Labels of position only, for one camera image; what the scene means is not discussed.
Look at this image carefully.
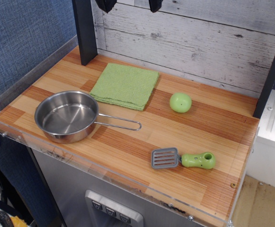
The black yellow bag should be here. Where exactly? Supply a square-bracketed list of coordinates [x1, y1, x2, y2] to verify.
[0, 201, 29, 227]

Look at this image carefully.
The green folded napkin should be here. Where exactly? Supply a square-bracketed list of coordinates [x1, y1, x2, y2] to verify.
[90, 63, 160, 111]

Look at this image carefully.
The green toy ball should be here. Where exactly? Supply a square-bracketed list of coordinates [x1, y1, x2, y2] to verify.
[169, 93, 192, 113]

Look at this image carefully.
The grey spatula green handle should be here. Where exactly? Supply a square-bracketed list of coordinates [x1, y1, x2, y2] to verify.
[151, 148, 216, 169]

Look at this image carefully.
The dark left post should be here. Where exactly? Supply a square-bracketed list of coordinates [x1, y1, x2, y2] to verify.
[72, 0, 98, 66]

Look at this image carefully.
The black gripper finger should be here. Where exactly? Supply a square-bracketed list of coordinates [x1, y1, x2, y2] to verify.
[149, 0, 163, 13]
[96, 0, 117, 13]

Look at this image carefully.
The white ribbed box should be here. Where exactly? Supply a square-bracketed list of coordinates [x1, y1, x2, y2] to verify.
[246, 90, 275, 187]

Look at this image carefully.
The dark right post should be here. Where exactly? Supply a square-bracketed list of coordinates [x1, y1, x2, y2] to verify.
[253, 57, 275, 119]

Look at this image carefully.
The stainless steel pot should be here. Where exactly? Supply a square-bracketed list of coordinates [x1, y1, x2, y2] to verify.
[34, 91, 142, 144]

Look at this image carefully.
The silver button panel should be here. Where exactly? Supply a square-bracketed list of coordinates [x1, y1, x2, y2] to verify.
[85, 190, 144, 227]

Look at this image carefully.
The dark post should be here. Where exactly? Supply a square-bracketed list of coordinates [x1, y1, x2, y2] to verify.
[253, 57, 275, 119]
[72, 0, 98, 66]

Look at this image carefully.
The clear acrylic edge guard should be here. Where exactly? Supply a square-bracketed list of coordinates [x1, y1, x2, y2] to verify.
[0, 38, 259, 227]

